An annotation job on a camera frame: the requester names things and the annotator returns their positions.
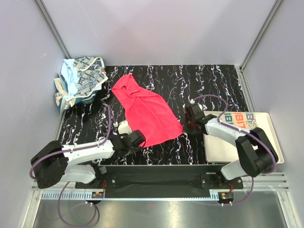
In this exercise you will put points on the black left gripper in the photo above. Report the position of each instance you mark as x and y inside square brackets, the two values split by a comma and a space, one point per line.
[122, 136]

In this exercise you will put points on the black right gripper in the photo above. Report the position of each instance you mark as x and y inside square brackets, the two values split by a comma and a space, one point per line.
[189, 131]

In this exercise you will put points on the red pink towel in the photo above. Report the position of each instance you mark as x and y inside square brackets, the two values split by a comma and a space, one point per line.
[147, 112]

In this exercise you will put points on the cream rabbit print towel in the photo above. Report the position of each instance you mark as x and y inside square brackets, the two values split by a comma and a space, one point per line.
[247, 120]

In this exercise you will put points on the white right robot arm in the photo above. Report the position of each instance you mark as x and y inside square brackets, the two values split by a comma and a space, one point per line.
[256, 154]

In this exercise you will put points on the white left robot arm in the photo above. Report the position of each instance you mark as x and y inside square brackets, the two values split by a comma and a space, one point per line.
[70, 163]

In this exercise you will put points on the white plastic tray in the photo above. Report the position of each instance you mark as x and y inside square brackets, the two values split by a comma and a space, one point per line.
[218, 150]

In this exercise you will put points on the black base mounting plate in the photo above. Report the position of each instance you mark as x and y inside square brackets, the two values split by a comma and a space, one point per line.
[198, 176]

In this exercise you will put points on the teal patterned towel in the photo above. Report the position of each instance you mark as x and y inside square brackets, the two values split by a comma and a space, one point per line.
[61, 97]

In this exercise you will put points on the navy cream patterned towel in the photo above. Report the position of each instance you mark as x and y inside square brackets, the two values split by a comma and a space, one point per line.
[91, 75]

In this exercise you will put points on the white light blue towel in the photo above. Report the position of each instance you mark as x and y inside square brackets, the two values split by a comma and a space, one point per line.
[69, 74]

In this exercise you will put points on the aluminium rail frame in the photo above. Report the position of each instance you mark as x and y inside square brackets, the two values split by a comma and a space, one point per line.
[264, 202]

